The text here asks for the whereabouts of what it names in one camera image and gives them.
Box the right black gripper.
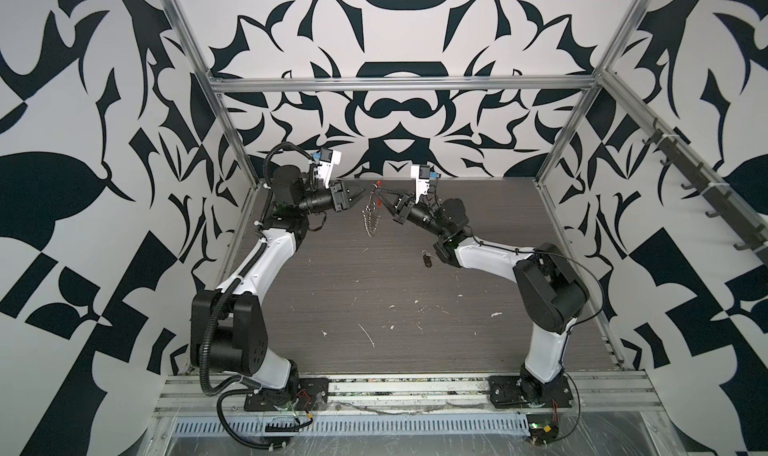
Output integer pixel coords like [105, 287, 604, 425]
[380, 190, 451, 244]

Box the keyring chain with red tag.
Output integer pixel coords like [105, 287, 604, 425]
[361, 179, 385, 238]

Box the small black key fob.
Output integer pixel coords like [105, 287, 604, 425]
[422, 250, 433, 268]

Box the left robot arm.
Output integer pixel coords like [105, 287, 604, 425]
[190, 165, 367, 396]

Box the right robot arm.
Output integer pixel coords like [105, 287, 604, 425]
[373, 188, 590, 407]

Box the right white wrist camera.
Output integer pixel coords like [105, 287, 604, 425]
[410, 165, 440, 205]

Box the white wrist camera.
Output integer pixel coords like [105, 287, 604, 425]
[410, 165, 440, 205]
[311, 149, 341, 189]

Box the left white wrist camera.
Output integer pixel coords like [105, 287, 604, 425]
[311, 149, 341, 189]

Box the aluminium frame crossbar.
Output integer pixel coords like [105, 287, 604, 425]
[208, 75, 596, 94]

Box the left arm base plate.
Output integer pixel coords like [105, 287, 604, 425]
[244, 377, 330, 412]

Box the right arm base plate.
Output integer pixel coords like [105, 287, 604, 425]
[488, 373, 574, 409]

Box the white slotted cable duct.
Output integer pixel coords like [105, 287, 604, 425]
[173, 413, 530, 437]

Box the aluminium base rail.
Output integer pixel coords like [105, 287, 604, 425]
[152, 370, 664, 414]

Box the black wall hook rack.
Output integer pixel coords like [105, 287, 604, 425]
[641, 118, 767, 265]

